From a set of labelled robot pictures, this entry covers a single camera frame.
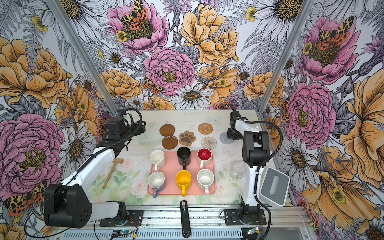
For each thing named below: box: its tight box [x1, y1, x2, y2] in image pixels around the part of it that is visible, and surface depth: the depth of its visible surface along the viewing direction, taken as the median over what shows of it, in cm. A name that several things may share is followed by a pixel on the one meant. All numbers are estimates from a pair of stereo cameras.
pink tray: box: [147, 151, 216, 198], surface depth 86 cm
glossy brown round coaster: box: [161, 135, 179, 150], surface depth 105 cm
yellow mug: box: [175, 170, 192, 197], surface depth 81 cm
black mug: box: [177, 146, 191, 171], surface depth 91 cm
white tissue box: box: [259, 167, 291, 209], surface depth 81 cm
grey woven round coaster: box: [219, 131, 235, 145], surface depth 107 cm
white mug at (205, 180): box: [197, 169, 215, 196], surface depth 82 cm
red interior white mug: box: [197, 148, 212, 169], surface depth 91 cm
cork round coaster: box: [198, 122, 214, 135], surface depth 114 cm
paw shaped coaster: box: [178, 130, 196, 147], surface depth 107 cm
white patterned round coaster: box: [201, 136, 218, 150], surface depth 104 cm
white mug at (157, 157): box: [149, 149, 165, 172], surface depth 89 cm
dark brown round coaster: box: [159, 123, 176, 137], surface depth 112 cm
